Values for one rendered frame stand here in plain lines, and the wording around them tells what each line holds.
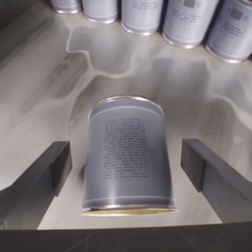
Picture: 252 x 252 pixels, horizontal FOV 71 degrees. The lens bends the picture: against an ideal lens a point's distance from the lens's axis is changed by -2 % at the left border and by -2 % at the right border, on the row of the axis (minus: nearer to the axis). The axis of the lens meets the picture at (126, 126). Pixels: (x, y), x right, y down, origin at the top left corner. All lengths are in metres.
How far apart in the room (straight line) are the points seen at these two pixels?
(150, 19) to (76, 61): 0.12
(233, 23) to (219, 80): 0.07
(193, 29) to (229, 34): 0.05
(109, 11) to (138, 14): 0.06
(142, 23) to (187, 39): 0.07
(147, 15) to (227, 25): 0.11
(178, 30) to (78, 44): 0.15
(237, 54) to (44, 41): 0.28
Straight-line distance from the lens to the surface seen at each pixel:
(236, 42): 0.29
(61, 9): 0.38
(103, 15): 0.34
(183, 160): 0.16
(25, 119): 0.23
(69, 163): 0.16
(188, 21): 0.28
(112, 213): 0.17
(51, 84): 0.25
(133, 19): 0.31
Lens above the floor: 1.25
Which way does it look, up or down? 61 degrees down
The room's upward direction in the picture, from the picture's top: 2 degrees clockwise
